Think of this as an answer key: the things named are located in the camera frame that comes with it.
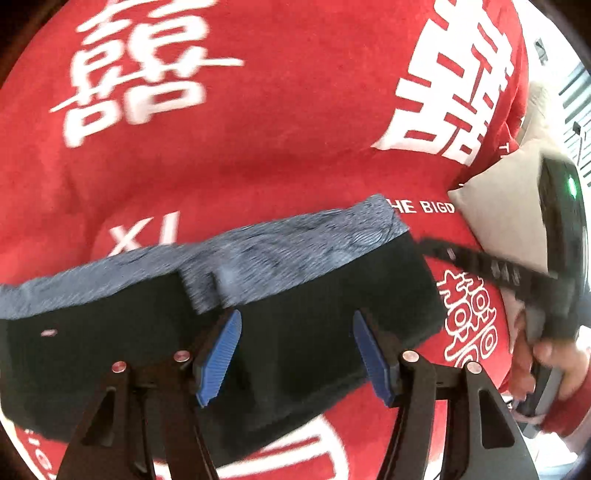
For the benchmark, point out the person's right forearm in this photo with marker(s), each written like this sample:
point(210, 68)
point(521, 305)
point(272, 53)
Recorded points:
point(570, 410)

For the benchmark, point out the grey slatted panel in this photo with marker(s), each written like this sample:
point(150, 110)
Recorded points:
point(575, 87)

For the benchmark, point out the black pants with blue trim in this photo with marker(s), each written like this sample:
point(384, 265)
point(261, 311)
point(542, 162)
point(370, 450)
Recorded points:
point(295, 355)

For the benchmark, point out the red printed blanket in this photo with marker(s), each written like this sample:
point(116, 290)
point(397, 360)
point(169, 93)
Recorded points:
point(277, 115)

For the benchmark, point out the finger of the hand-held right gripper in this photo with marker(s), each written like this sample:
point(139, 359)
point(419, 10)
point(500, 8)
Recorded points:
point(485, 266)

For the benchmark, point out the pale pillow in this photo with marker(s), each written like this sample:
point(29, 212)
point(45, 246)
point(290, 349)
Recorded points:
point(503, 212)

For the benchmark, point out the person's right hand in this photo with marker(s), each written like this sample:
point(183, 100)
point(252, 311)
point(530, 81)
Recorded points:
point(549, 364)

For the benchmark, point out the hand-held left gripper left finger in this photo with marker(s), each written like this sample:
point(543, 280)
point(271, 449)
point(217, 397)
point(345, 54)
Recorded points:
point(221, 355)

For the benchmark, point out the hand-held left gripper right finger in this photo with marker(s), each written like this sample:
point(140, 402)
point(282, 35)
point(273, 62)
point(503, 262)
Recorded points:
point(373, 360)

